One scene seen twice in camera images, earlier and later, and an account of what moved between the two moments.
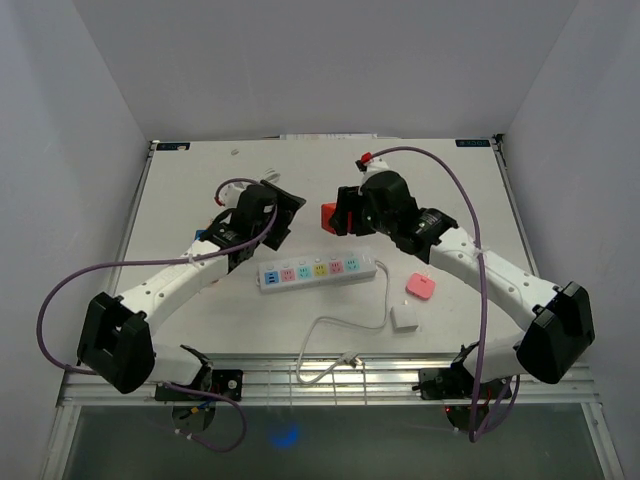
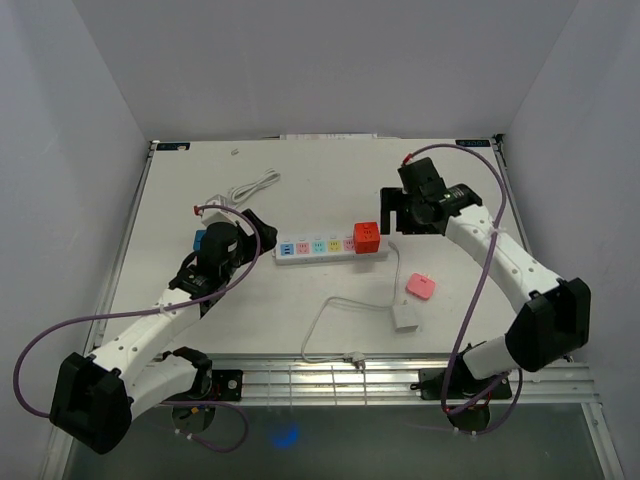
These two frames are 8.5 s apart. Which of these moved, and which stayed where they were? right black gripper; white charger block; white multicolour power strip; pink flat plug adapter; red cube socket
Moved: white multicolour power strip; right black gripper; red cube socket
Stayed: pink flat plug adapter; white charger block
